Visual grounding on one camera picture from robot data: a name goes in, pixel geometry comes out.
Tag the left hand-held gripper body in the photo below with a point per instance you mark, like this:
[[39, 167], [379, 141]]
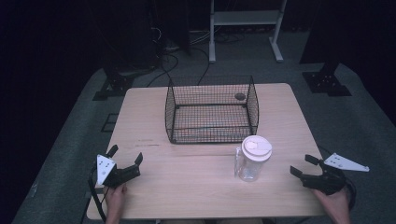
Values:
[[120, 176]]

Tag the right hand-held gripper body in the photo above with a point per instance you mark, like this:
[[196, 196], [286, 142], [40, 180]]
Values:
[[327, 182]]

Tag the clear jar with white lid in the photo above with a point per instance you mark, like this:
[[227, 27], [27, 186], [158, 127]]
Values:
[[252, 158]]

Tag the person's left hand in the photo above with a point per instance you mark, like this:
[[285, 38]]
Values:
[[116, 197]]

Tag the person's right hand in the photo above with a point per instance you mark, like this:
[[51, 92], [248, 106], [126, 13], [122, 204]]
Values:
[[334, 203]]

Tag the black stand base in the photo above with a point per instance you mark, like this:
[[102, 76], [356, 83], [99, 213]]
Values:
[[116, 82], [325, 79]]

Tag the black round table grommet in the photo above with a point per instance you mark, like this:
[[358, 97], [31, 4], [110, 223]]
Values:
[[240, 96]]

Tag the white metal stand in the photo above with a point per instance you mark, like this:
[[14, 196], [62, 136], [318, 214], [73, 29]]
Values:
[[246, 17]]

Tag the black rectangular floor frame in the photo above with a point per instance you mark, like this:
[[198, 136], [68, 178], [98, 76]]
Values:
[[109, 123]]

